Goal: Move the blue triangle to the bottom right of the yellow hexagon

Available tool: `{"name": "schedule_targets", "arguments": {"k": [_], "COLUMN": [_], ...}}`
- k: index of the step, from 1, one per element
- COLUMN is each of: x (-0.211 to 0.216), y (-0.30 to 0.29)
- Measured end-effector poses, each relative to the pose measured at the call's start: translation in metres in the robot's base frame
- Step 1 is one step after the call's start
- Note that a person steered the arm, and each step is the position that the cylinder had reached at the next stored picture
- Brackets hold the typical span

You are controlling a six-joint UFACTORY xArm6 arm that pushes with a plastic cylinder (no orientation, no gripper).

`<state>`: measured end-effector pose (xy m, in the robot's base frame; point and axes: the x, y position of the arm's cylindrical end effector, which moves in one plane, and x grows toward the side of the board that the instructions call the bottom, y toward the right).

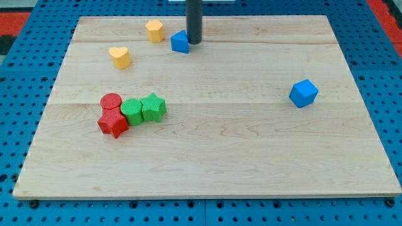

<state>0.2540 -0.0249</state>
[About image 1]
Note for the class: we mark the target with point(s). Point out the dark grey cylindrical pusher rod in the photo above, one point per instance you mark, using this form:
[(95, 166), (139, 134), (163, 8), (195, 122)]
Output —
[(194, 21)]

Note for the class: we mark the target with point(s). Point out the blue triangle block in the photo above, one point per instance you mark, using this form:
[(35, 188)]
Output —
[(179, 42)]

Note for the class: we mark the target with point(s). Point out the yellow hexagon block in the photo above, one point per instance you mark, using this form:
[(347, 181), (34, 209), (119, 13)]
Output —
[(155, 31)]

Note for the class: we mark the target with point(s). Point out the yellow heart block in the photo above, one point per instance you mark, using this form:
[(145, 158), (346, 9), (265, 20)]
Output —
[(120, 57)]

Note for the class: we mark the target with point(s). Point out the green star block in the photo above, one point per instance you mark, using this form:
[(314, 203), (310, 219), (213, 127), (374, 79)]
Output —
[(153, 108)]

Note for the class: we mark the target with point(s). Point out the green cylinder block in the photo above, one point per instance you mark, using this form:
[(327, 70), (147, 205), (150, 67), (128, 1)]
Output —
[(131, 109)]

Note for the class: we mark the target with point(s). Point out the red cylinder block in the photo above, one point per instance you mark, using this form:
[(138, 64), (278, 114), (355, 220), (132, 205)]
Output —
[(111, 101)]

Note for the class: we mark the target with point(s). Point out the light wooden board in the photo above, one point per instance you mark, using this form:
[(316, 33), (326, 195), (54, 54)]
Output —
[(230, 129)]

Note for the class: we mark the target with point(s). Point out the blue cube block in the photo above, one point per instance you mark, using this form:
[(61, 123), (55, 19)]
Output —
[(303, 93)]

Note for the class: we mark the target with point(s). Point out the red star block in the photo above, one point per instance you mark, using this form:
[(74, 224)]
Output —
[(113, 122)]

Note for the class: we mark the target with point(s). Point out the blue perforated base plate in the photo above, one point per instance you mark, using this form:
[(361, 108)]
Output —
[(31, 66)]

